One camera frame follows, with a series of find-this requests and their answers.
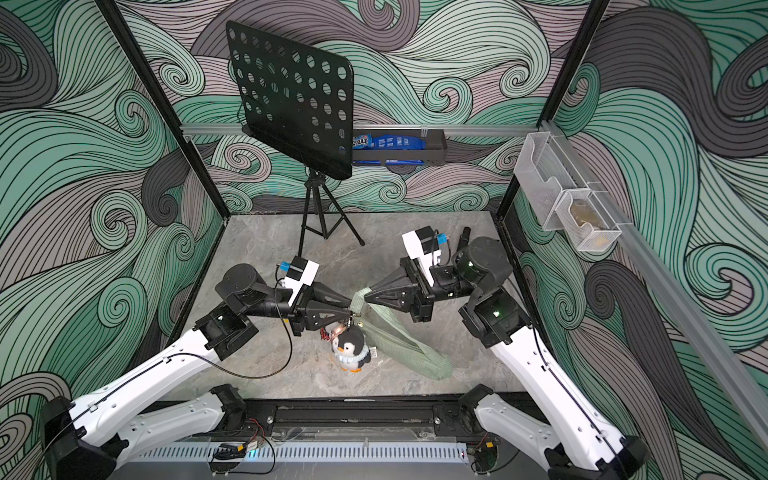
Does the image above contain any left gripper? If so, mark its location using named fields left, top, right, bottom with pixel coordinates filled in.
left=240, top=278, right=346, bottom=339

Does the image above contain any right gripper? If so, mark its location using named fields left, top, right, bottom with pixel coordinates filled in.
left=371, top=256, right=484, bottom=320

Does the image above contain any green fabric bag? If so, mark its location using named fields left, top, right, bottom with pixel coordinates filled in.
left=351, top=288, right=453, bottom=380

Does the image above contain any penguin plush keychain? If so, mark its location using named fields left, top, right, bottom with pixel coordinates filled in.
left=331, top=325, right=372, bottom=373

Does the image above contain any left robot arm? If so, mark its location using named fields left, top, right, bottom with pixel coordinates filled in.
left=40, top=257, right=352, bottom=479

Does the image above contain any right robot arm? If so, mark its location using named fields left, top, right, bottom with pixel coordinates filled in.
left=364, top=228, right=649, bottom=479

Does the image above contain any black stapler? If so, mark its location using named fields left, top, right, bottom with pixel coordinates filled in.
left=459, top=227, right=471, bottom=248

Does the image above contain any blue snack package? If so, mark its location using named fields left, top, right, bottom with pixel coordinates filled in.
left=352, top=134, right=426, bottom=150

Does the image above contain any black perforated music stand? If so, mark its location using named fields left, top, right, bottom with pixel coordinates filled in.
left=225, top=20, right=354, bottom=239

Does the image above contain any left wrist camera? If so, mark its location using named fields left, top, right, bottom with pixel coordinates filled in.
left=277, top=256, right=319, bottom=305

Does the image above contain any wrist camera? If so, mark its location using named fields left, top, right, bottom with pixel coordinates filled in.
left=277, top=256, right=319, bottom=305
left=402, top=226, right=448, bottom=287

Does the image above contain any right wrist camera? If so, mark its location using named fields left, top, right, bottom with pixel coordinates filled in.
left=402, top=226, right=448, bottom=287

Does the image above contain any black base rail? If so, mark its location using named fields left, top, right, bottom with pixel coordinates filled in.
left=237, top=394, right=482, bottom=438

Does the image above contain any black wall tray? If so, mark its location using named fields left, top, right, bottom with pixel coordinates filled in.
left=352, top=128, right=447, bottom=166

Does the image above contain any white perforated cable duct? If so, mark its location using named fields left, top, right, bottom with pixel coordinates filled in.
left=134, top=441, right=469, bottom=465

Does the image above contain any large clear wall bin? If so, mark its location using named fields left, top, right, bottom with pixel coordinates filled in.
left=514, top=132, right=586, bottom=231

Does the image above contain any small clear wall bin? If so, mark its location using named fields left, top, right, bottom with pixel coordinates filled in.
left=554, top=189, right=621, bottom=254

